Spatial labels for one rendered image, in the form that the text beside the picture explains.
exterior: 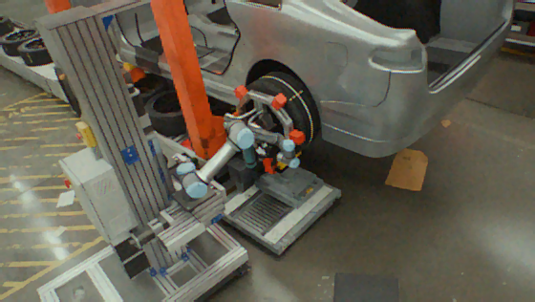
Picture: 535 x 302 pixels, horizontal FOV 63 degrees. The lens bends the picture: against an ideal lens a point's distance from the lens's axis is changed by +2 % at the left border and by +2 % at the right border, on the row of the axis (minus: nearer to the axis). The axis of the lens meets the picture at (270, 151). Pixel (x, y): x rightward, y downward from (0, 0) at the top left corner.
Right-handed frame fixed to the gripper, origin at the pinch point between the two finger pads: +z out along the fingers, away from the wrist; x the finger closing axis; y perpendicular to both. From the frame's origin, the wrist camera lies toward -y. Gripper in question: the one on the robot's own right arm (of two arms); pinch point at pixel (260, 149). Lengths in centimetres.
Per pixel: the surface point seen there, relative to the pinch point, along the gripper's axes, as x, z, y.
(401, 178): -114, -53, -82
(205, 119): 0, 60, 5
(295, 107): -32.3, -9.5, 21.4
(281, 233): 5, -14, -75
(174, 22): 4, 60, 87
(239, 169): -8, 41, -43
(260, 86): -29.0, 20.9, 32.1
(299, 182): -39, 3, -61
